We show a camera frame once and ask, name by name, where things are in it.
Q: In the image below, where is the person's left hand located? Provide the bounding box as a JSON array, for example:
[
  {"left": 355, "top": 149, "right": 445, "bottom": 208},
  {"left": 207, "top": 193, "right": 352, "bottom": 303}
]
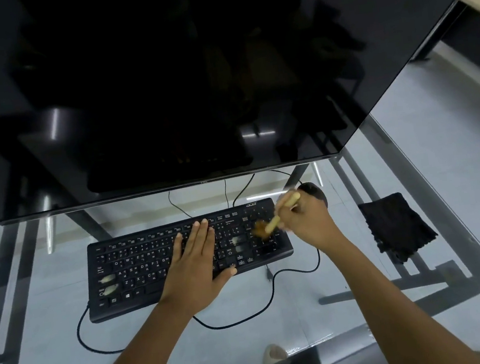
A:
[{"left": 149, "top": 216, "right": 242, "bottom": 320}]

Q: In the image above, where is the black computer keyboard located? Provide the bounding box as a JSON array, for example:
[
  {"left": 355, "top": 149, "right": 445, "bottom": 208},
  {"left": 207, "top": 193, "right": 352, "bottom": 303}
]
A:
[{"left": 78, "top": 195, "right": 300, "bottom": 324}]

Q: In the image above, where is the black looped cable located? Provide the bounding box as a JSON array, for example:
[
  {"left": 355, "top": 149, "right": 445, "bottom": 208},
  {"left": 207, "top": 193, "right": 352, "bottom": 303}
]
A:
[{"left": 73, "top": 298, "right": 128, "bottom": 359}]

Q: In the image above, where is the long black cable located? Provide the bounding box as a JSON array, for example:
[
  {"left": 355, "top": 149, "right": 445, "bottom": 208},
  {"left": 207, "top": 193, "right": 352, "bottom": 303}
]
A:
[{"left": 186, "top": 246, "right": 328, "bottom": 333}]

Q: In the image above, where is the large black monitor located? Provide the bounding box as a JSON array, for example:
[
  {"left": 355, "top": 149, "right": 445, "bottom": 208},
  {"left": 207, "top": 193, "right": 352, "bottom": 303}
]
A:
[{"left": 0, "top": 0, "right": 480, "bottom": 227}]

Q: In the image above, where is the person's right beige slipper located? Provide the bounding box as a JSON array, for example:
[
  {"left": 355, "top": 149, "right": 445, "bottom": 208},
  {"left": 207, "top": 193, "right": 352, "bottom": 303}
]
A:
[{"left": 261, "top": 342, "right": 290, "bottom": 364}]

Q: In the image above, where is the person's left forearm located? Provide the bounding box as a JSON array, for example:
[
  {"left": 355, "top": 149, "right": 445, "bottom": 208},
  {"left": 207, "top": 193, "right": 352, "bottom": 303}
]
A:
[{"left": 64, "top": 297, "right": 202, "bottom": 364}]

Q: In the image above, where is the person's right hand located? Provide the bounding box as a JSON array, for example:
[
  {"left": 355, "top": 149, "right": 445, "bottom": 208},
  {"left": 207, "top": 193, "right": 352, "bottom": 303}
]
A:
[{"left": 273, "top": 184, "right": 346, "bottom": 259}]

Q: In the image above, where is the wooden handle cleaning brush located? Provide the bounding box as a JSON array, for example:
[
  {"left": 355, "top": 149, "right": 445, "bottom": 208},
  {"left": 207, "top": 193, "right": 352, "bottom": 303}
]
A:
[{"left": 250, "top": 192, "right": 305, "bottom": 240}]

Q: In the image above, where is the person's right forearm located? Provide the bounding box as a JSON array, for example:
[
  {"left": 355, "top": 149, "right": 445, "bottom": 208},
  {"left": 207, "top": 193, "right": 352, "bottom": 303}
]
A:
[{"left": 316, "top": 223, "right": 478, "bottom": 364}]

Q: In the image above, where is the black metal table frame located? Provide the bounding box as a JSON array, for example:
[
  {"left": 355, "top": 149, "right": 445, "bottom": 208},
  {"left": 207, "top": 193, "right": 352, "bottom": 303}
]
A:
[{"left": 0, "top": 103, "right": 480, "bottom": 364}]

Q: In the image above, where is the black folded cloth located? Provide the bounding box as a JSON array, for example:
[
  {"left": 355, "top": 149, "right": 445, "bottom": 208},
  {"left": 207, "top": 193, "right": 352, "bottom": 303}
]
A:
[{"left": 356, "top": 188, "right": 441, "bottom": 268}]

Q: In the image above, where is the black computer mouse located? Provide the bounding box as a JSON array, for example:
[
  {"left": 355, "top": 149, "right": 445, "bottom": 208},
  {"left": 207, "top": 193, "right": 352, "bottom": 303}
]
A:
[{"left": 295, "top": 180, "right": 329, "bottom": 209}]

